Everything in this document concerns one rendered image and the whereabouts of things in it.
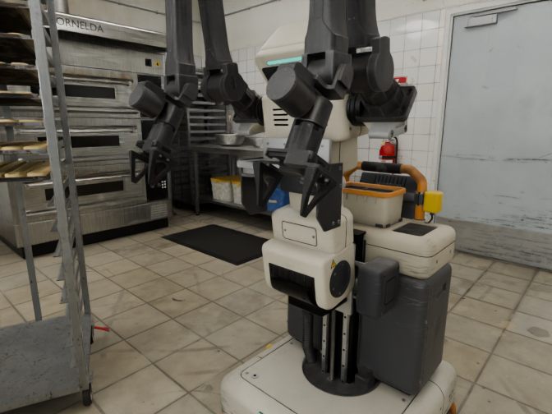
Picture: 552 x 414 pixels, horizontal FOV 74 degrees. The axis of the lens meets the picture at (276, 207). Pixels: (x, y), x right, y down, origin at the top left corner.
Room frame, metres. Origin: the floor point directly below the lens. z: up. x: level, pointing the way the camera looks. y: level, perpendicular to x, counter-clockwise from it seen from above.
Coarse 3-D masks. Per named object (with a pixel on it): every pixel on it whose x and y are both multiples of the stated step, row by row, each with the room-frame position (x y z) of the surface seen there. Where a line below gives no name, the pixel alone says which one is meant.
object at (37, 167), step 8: (40, 160) 1.74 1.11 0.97; (48, 160) 1.74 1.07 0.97; (0, 168) 1.42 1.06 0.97; (8, 168) 1.40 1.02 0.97; (16, 168) 1.40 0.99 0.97; (24, 168) 1.40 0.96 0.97; (32, 168) 1.47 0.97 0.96; (40, 168) 1.40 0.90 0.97; (48, 168) 1.44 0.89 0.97; (0, 176) 1.23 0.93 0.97; (8, 176) 1.23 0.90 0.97; (16, 176) 1.24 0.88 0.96; (24, 176) 1.31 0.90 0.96
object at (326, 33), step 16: (320, 0) 0.66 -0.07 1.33; (336, 0) 0.66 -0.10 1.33; (320, 16) 0.66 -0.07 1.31; (336, 16) 0.66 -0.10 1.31; (320, 32) 0.66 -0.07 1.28; (336, 32) 0.65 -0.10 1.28; (304, 48) 0.69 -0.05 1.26; (320, 48) 0.66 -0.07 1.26; (336, 48) 0.65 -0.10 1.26; (304, 64) 0.68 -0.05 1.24; (320, 64) 0.66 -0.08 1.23; (336, 64) 0.65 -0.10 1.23
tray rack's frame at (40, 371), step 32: (64, 96) 1.81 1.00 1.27; (64, 128) 1.80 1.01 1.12; (32, 256) 1.73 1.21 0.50; (32, 288) 1.72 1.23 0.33; (0, 352) 1.45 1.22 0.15; (32, 352) 1.45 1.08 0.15; (64, 352) 1.45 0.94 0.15; (0, 384) 1.25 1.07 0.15; (32, 384) 1.25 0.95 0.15; (64, 384) 1.24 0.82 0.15
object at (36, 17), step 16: (32, 0) 1.25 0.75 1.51; (32, 16) 1.25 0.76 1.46; (48, 80) 1.26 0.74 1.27; (48, 96) 1.25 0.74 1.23; (48, 112) 1.25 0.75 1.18; (48, 128) 1.25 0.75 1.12; (48, 144) 1.25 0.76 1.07; (64, 192) 1.27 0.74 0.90; (64, 208) 1.26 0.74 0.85; (64, 224) 1.25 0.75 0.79; (64, 240) 1.25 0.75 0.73; (64, 256) 1.25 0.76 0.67; (80, 320) 1.28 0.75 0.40; (80, 336) 1.26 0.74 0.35; (80, 352) 1.25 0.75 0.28; (80, 368) 1.25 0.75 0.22; (80, 384) 1.25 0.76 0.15
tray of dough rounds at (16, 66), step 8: (0, 64) 1.23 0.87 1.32; (8, 64) 1.24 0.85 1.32; (16, 64) 1.25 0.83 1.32; (24, 64) 1.26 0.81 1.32; (0, 72) 1.33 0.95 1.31; (8, 72) 1.33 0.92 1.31; (16, 72) 1.33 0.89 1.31; (24, 72) 1.33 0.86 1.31; (0, 80) 1.57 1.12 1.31; (8, 80) 1.57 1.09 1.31; (16, 80) 1.57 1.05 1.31; (24, 80) 1.57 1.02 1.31; (32, 80) 1.57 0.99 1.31
